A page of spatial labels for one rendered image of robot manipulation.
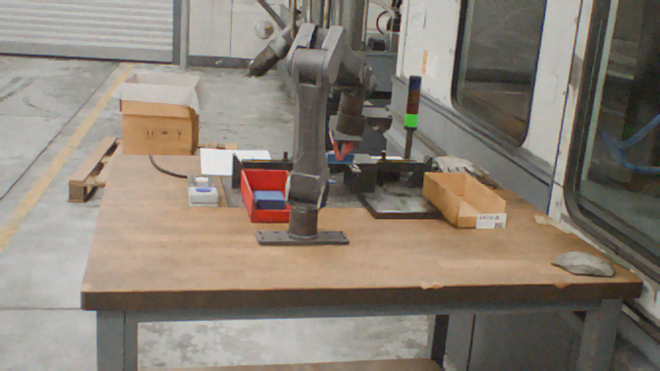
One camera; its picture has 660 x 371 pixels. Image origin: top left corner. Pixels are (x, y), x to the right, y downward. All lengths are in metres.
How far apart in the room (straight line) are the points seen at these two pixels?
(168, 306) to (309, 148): 0.44
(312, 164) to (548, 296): 0.55
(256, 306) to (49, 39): 10.07
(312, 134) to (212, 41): 9.65
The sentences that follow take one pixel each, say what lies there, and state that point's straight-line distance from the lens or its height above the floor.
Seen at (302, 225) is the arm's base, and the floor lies 0.94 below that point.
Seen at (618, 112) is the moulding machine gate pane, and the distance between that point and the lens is 1.88.
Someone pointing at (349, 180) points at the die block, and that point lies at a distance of 2.05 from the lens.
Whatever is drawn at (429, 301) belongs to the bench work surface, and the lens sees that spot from 1.51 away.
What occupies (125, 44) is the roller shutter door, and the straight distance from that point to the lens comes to 11.21.
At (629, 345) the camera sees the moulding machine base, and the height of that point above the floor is 0.71.
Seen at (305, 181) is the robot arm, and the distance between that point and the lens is 1.61.
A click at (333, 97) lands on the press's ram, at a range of 1.94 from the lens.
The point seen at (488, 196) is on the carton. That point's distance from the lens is 1.94.
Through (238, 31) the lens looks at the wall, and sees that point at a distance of 11.19.
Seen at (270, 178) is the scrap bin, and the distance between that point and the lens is 1.98.
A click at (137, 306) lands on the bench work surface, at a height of 0.87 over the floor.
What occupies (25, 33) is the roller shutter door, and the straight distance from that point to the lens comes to 11.41.
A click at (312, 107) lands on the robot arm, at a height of 1.20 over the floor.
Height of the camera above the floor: 1.47
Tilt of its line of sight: 16 degrees down
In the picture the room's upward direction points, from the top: 4 degrees clockwise
